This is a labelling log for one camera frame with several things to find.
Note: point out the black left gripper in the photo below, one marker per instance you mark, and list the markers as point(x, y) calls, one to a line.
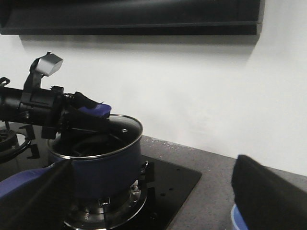
point(42, 107)

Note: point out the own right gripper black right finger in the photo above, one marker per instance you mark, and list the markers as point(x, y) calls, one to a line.
point(265, 200)

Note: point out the glass pot lid blue knob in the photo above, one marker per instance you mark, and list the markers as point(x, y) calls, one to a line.
point(124, 132)

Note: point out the black range hood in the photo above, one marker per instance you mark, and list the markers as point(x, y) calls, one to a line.
point(131, 17)

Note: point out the black metal pot support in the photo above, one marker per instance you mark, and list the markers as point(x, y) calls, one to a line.
point(110, 212)

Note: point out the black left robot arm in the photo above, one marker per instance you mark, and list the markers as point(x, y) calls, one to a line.
point(10, 100)

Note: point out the dark blue cooking pot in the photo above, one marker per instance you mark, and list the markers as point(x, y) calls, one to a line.
point(103, 176)

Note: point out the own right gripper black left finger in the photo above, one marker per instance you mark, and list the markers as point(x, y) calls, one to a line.
point(37, 199)

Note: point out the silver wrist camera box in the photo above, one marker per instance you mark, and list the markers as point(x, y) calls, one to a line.
point(46, 65)

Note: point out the black glass gas stove top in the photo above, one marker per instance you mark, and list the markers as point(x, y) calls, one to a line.
point(166, 194)

